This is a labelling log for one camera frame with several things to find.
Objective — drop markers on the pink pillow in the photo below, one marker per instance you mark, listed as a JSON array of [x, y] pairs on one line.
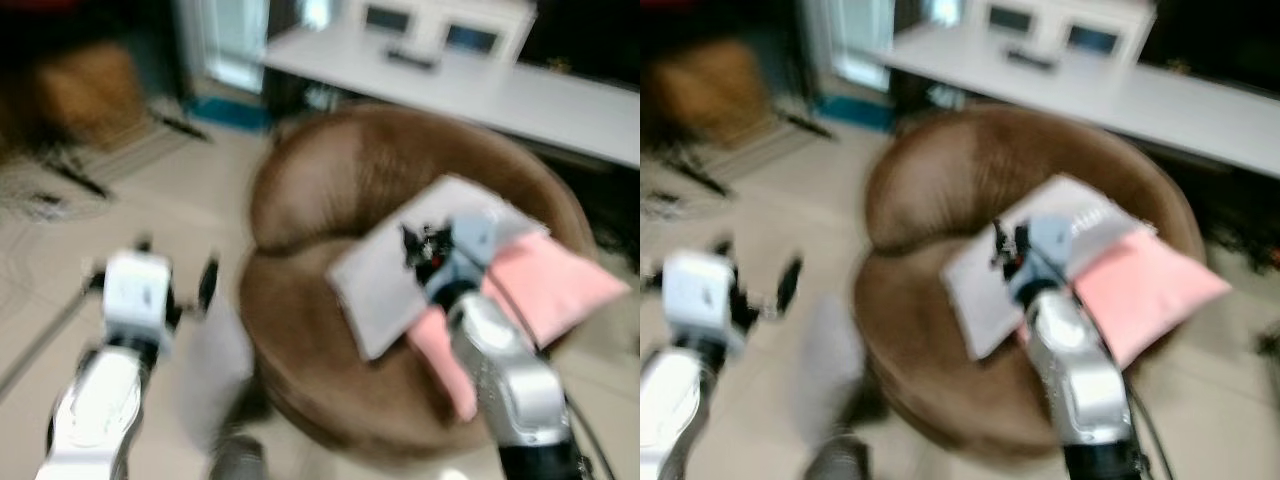
[[555, 285], [1140, 285]]

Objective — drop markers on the glass door with white frame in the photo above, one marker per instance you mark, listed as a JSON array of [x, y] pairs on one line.
[[235, 40], [860, 40]]

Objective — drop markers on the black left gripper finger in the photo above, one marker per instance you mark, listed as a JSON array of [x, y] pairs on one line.
[[790, 285], [209, 285], [723, 246], [143, 245]]

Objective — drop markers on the black remote controller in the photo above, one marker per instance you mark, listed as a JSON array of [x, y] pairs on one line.
[[412, 59], [1032, 59]]

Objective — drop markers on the white table with black legs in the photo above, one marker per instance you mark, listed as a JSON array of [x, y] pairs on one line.
[[1120, 100], [500, 100]]

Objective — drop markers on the brown round velvet sofa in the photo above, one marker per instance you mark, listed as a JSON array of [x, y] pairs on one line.
[[930, 180], [320, 180]]

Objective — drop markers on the large plain cardboard box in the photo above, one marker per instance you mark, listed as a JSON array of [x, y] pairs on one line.
[[708, 95], [95, 95]]

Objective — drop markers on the grey pillow with bear print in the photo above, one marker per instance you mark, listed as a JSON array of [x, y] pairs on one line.
[[985, 290], [380, 285]]

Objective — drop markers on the blue floor mat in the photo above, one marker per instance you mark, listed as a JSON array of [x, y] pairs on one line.
[[850, 113], [228, 113]]

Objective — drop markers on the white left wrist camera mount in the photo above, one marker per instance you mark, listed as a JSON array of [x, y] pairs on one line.
[[135, 290], [697, 295]]

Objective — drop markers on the grey robot leg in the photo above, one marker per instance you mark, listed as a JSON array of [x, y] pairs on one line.
[[238, 460], [838, 460]]

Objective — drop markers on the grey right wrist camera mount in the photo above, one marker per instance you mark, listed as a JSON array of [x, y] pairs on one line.
[[1050, 240], [472, 240]]

